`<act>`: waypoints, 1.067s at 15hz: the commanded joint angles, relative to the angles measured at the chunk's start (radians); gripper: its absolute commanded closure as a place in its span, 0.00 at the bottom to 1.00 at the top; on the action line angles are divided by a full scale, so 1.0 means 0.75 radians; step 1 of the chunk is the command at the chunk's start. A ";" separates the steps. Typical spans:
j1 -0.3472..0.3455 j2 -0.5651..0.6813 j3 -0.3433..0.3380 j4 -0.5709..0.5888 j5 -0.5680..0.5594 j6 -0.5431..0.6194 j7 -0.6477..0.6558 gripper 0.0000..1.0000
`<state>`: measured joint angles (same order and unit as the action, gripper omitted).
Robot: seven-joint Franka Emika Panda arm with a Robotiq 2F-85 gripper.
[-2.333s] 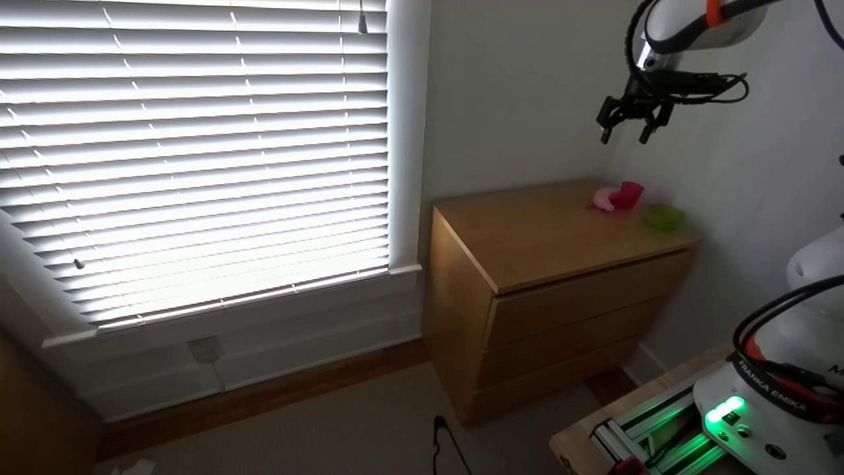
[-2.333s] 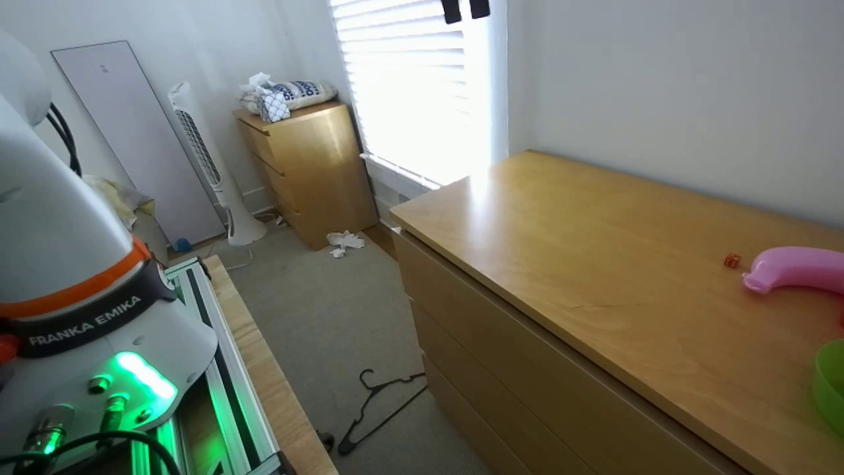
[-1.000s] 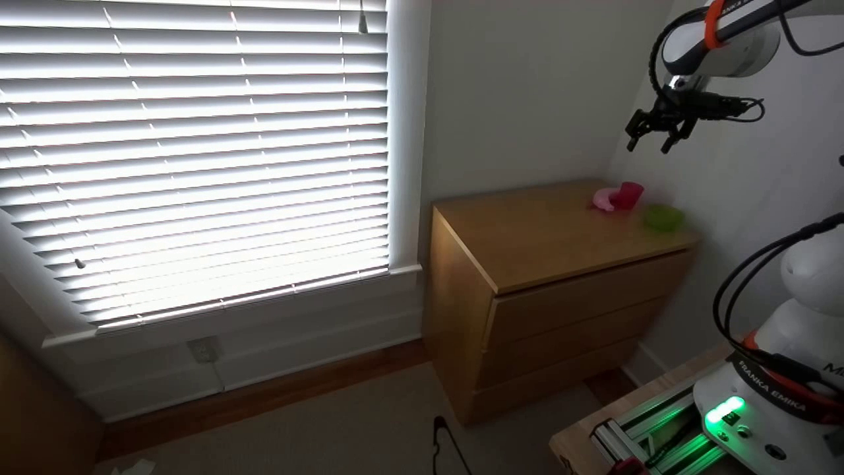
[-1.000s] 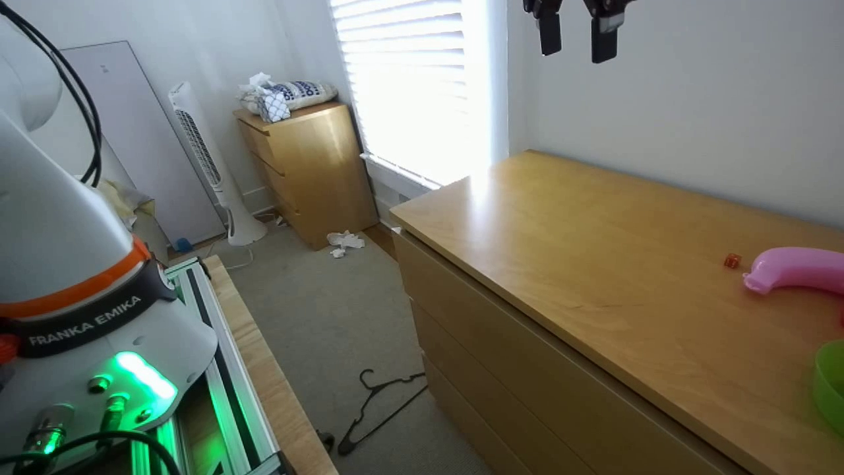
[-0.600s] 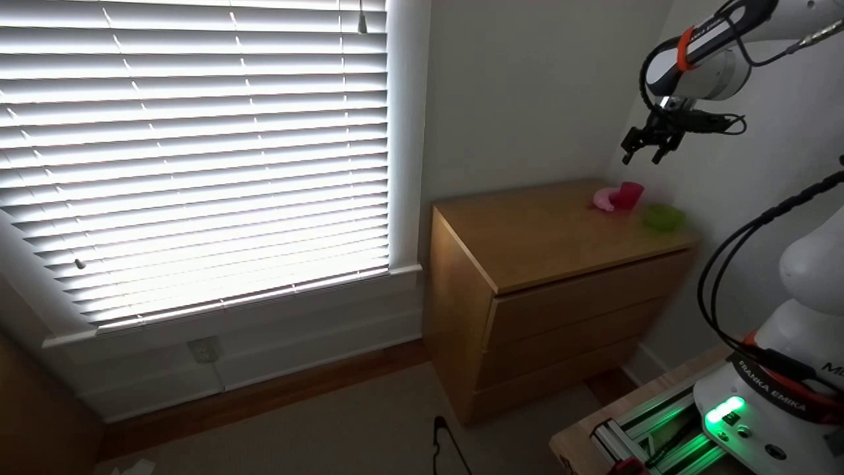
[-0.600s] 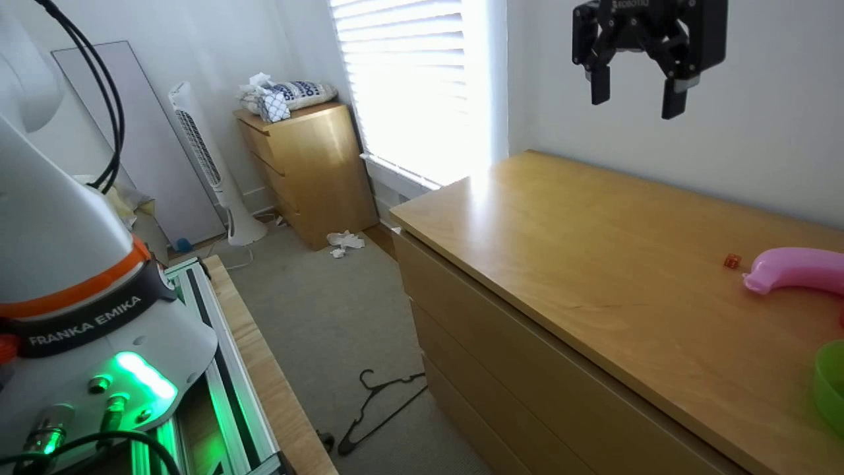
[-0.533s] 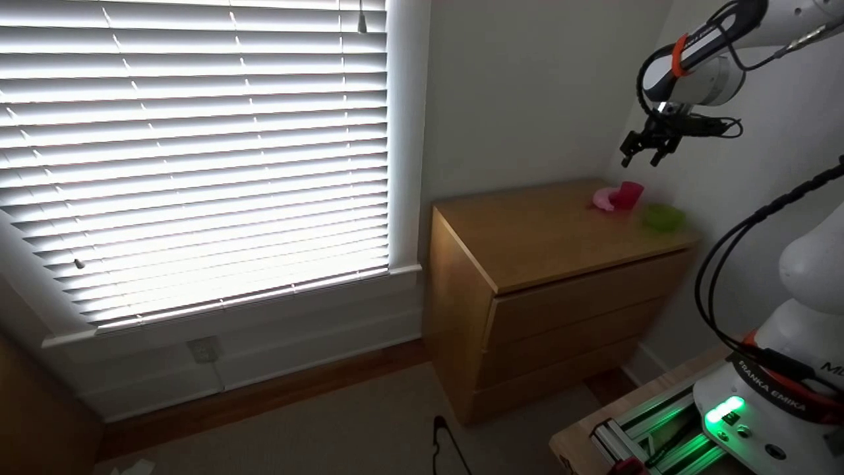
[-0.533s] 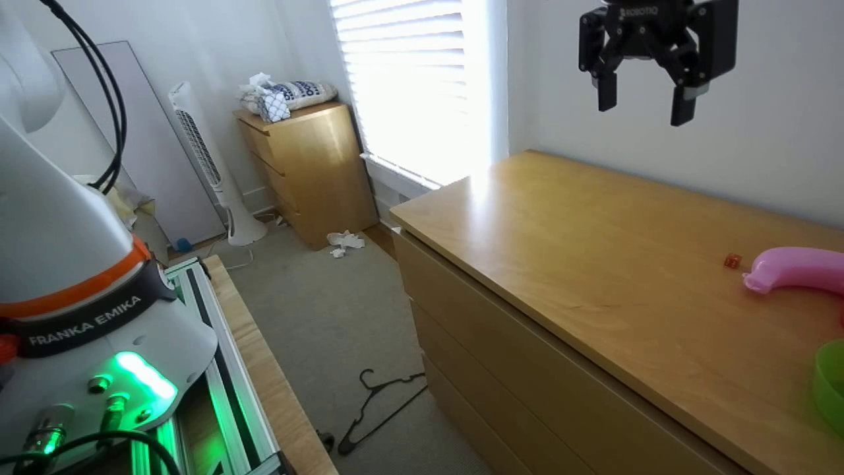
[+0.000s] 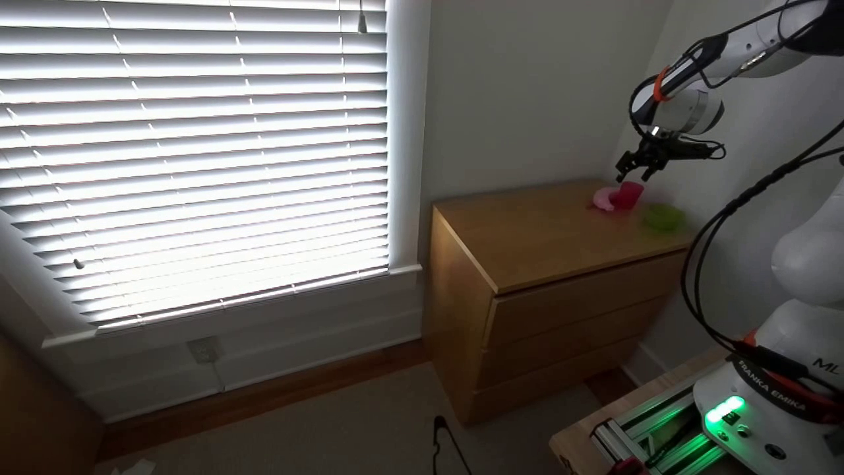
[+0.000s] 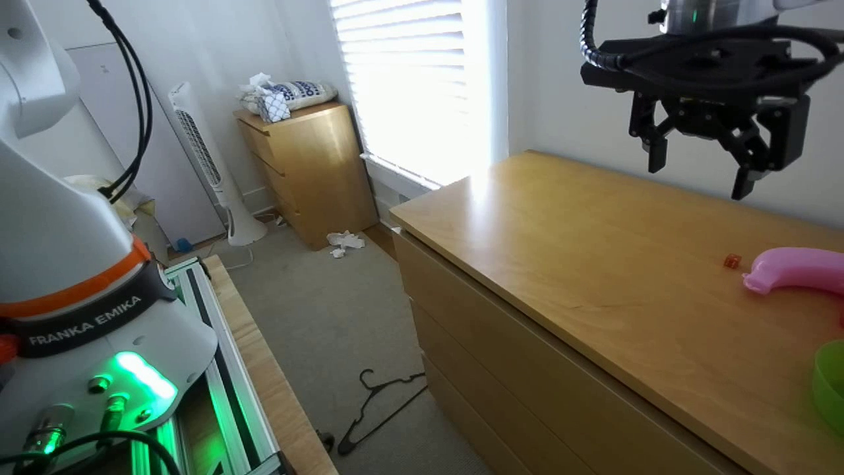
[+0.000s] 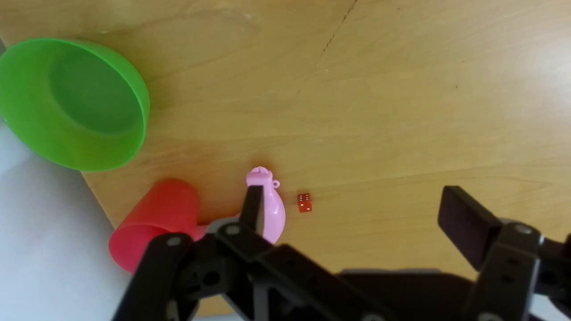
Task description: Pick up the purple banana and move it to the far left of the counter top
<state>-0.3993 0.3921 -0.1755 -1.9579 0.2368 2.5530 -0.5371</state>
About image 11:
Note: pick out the small red die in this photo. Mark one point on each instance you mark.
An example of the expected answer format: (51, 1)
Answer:
(306, 204)

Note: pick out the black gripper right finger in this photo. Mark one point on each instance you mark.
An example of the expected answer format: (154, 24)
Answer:
(506, 261)

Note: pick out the wooden dresser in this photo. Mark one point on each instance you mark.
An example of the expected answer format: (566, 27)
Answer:
(386, 108)

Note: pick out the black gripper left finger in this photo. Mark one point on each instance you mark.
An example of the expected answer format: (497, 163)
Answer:
(161, 279)

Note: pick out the red plastic cup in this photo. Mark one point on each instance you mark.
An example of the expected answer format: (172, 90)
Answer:
(158, 223)

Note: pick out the purple pink toy banana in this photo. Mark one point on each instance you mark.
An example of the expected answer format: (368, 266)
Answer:
(270, 206)

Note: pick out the green plastic bowl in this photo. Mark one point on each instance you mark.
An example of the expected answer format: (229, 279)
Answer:
(74, 104)

